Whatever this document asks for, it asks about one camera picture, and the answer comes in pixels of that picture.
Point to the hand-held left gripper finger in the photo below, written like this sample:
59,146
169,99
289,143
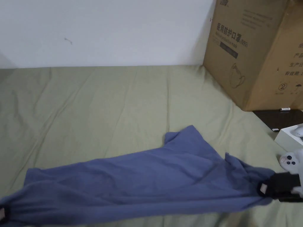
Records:
4,213

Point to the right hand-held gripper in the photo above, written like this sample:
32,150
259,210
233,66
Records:
299,186

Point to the blue garment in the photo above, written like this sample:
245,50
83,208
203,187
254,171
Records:
151,175

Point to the white hand controller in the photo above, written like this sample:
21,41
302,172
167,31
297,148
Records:
290,160

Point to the white open box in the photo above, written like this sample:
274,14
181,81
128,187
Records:
287,137

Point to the bed with pale green sheet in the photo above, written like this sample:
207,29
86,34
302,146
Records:
99,106

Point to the brown cardboard carton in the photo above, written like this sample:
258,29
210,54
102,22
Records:
255,47

